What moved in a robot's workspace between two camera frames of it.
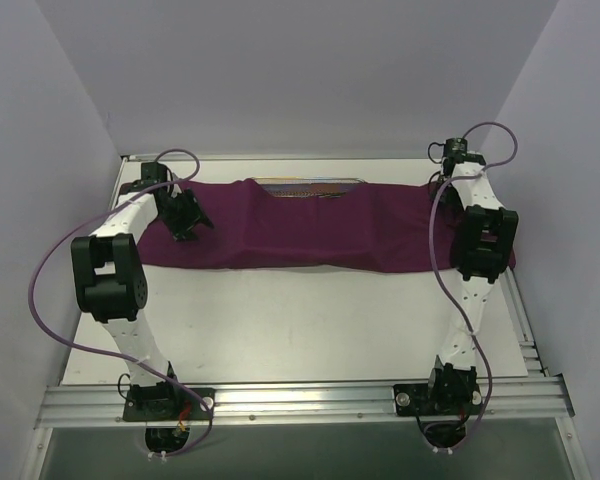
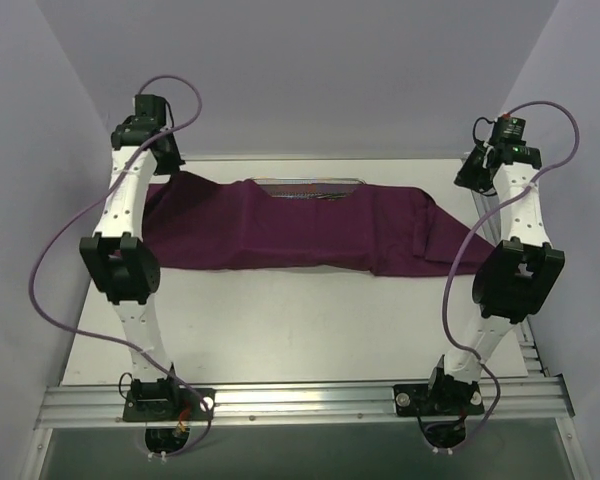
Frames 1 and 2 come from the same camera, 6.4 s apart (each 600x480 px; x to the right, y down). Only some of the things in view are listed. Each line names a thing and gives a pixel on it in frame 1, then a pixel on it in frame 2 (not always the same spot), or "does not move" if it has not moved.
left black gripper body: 186,220 → 168,157
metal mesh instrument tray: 307,186 does not move
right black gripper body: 450,198 → 468,173
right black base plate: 442,396 does not move
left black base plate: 168,405 does not move
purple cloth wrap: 384,225 does not move
